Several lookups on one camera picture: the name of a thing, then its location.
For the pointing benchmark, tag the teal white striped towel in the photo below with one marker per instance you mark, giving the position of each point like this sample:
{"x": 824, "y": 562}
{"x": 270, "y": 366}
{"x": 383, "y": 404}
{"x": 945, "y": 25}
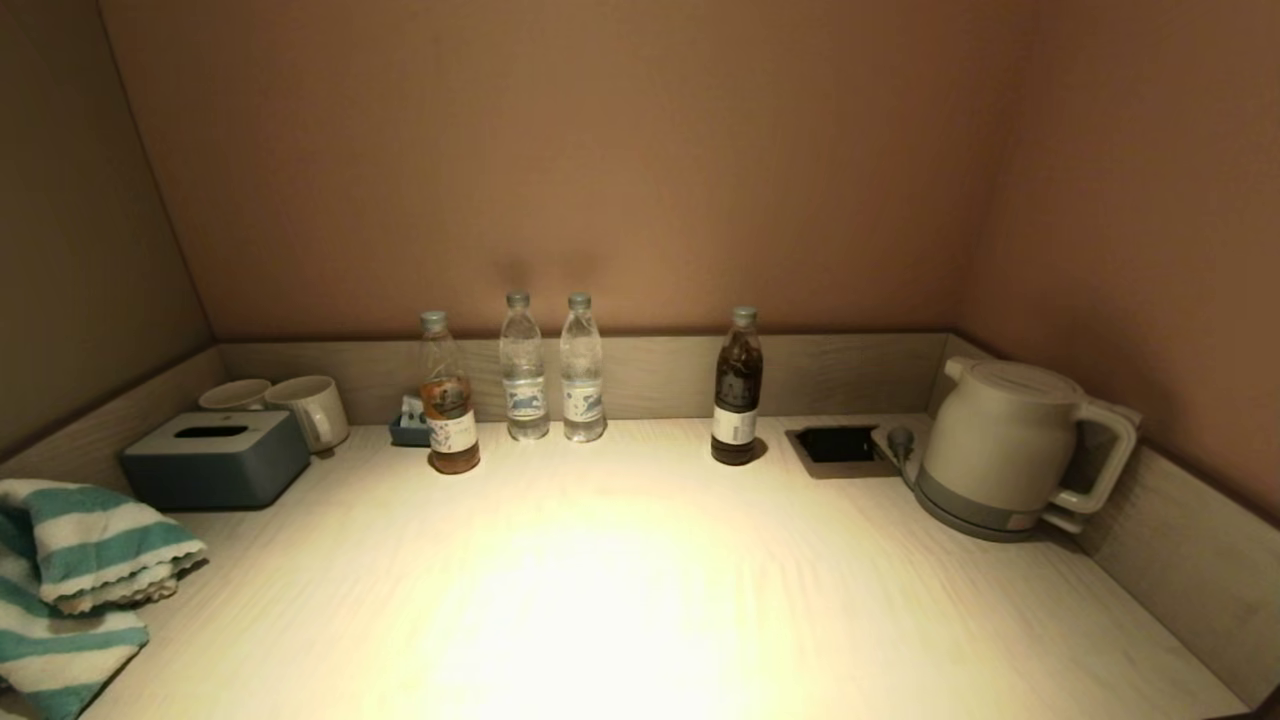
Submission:
{"x": 80, "y": 560}

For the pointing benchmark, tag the clear water bottle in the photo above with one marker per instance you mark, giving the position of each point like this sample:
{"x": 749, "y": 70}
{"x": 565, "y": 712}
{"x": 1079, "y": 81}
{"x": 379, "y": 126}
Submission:
{"x": 525, "y": 392}
{"x": 584, "y": 392}

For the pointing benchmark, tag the bottle with dark liquid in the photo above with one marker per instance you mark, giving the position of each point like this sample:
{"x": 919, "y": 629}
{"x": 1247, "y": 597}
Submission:
{"x": 737, "y": 402}

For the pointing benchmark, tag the bottle with amber liquid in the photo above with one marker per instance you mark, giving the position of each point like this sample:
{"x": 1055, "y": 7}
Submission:
{"x": 451, "y": 432}

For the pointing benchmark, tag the recessed black socket box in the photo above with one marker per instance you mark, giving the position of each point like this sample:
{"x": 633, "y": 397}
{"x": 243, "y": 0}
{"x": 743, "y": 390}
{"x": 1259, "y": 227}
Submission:
{"x": 840, "y": 447}

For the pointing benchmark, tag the small blue tray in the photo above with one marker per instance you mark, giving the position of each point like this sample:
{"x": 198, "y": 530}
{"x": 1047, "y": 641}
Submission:
{"x": 407, "y": 435}

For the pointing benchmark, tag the grey kettle power plug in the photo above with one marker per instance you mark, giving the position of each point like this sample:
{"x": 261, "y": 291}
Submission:
{"x": 902, "y": 442}

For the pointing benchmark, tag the white ceramic mug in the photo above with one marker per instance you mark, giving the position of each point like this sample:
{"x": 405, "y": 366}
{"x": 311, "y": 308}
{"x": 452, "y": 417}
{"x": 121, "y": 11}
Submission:
{"x": 308, "y": 407}
{"x": 235, "y": 394}

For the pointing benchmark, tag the grey kettle base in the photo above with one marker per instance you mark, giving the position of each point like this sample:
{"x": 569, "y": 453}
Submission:
{"x": 960, "y": 512}

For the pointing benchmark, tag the white electric kettle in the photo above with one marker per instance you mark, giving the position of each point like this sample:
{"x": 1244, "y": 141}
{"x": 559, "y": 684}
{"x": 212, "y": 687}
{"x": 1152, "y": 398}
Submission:
{"x": 1003, "y": 432}

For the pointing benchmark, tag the blue-grey tissue box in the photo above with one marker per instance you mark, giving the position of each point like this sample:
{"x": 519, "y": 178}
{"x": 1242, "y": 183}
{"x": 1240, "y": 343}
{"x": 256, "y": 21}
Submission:
{"x": 215, "y": 465}

